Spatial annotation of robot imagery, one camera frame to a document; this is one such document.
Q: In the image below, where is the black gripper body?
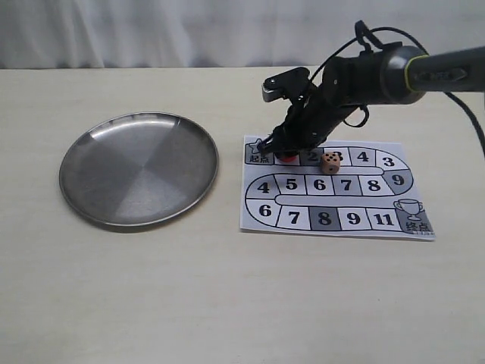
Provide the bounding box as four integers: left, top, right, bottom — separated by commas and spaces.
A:
276, 56, 383, 151

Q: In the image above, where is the red cylinder game piece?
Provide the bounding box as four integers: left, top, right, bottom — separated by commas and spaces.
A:
275, 153, 297, 165

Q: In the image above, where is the wooden die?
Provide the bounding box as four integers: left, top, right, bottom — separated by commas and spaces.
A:
321, 152, 341, 175

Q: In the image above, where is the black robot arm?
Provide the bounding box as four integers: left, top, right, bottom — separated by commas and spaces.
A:
257, 45, 484, 158

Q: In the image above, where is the paper game board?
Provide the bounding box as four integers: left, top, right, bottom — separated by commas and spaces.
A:
239, 136, 436, 241

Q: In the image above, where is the round stainless steel plate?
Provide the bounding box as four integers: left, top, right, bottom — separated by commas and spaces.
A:
58, 111, 220, 231

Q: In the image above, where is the white backdrop curtain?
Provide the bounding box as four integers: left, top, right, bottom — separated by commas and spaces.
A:
1, 1, 484, 69

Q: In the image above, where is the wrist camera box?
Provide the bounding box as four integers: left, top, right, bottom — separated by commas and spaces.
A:
262, 67, 310, 102

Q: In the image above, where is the black cable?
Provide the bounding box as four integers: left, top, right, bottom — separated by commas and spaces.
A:
308, 20, 485, 160

